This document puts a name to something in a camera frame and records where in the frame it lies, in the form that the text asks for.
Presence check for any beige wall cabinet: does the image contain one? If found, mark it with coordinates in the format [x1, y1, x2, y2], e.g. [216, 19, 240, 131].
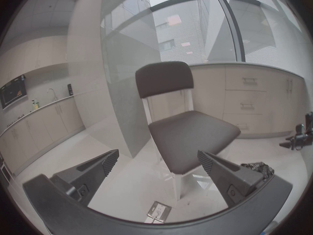
[0, 35, 69, 83]

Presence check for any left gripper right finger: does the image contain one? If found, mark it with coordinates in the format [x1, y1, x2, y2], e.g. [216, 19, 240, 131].
[197, 150, 267, 209]

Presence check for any beige cabinet with drawers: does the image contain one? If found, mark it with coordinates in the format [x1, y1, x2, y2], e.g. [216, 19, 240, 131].
[188, 63, 307, 139]

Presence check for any silver faucet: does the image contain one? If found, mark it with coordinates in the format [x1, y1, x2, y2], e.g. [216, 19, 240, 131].
[47, 88, 59, 101]

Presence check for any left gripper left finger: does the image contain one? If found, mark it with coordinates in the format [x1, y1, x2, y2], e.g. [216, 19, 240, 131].
[50, 149, 120, 207]

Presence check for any white cable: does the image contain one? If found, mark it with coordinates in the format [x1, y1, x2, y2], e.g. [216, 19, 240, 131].
[151, 210, 164, 224]

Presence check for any black plastic bag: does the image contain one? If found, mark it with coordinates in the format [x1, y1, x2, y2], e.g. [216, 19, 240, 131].
[240, 162, 276, 180]

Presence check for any beige kitchen counter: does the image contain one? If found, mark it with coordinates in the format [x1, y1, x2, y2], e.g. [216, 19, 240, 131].
[0, 95, 86, 178]

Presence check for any window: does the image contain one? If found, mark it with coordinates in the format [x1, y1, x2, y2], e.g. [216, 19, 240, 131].
[100, 0, 313, 69]

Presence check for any grey padded white-framed chair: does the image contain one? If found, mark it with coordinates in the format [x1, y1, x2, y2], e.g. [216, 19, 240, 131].
[135, 61, 242, 201]

